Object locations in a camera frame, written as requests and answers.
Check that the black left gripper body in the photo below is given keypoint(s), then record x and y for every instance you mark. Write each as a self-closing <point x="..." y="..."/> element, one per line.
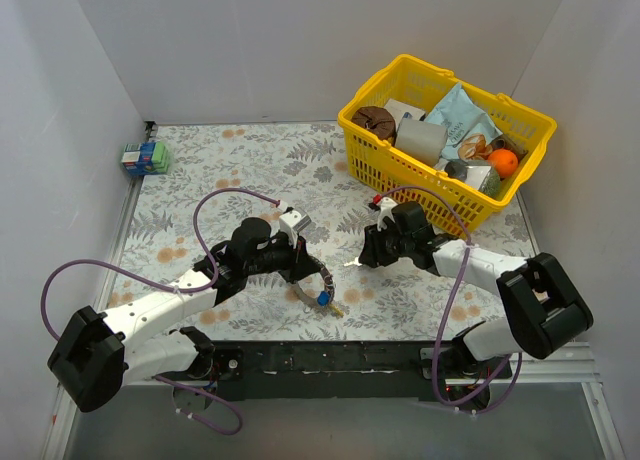
<point x="300" y="260"/>

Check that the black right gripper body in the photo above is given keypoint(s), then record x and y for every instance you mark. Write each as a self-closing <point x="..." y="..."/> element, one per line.
<point x="375" y="247"/>

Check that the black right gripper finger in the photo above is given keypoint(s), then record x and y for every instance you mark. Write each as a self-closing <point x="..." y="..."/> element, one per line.
<point x="370" y="241"/>
<point x="376" y="259"/>

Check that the silver key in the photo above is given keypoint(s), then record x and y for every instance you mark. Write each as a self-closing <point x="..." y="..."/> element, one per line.
<point x="354" y="262"/>

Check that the steel disc with keyrings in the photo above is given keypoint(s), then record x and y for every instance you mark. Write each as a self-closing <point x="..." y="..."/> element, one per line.
<point x="308" y="295"/>

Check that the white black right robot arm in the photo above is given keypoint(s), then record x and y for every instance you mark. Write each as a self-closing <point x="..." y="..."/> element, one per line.
<point x="543" y="309"/>

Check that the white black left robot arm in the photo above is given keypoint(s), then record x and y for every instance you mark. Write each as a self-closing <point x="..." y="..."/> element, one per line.
<point x="100" y="352"/>

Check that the blue key tag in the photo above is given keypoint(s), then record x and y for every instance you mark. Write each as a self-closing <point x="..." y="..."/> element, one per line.
<point x="323" y="299"/>

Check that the brass key inside disc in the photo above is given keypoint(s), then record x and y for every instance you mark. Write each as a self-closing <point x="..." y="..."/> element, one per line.
<point x="335" y="310"/>

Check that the yellow plastic basket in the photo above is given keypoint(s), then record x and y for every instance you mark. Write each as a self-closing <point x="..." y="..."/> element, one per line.
<point x="441" y="190"/>

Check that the white cylinder container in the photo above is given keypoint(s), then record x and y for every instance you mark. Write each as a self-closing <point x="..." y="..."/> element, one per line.
<point x="421" y="140"/>

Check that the green speckled package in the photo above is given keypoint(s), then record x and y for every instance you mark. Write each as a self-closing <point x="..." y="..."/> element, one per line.
<point x="483" y="178"/>

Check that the floral table mat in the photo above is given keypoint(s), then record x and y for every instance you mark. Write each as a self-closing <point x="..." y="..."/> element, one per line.
<point x="220" y="175"/>

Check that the brown round package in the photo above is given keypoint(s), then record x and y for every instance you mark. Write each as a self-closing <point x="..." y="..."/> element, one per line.
<point x="376" y="120"/>

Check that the white box in basket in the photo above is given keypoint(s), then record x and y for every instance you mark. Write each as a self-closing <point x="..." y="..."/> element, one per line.
<point x="400" y="110"/>

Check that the orange fruit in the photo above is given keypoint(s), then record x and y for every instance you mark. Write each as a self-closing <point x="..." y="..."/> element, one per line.
<point x="504" y="161"/>

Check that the light blue chips bag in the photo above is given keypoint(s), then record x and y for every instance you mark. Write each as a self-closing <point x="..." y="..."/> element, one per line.
<point x="470" y="130"/>

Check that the blue green sponge pack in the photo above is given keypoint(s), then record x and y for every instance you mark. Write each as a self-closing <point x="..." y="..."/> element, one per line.
<point x="149" y="158"/>

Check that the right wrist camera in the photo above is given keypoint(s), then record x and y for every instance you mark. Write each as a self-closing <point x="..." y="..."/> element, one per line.
<point x="384" y="205"/>

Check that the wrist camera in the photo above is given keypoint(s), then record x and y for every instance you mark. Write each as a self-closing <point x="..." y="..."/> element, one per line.
<point x="384" y="205"/>
<point x="292" y="222"/>

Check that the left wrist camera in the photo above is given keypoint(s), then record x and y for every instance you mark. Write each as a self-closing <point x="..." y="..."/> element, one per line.
<point x="292" y="222"/>

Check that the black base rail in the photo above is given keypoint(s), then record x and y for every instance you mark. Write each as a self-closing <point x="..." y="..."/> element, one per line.
<point x="242" y="370"/>

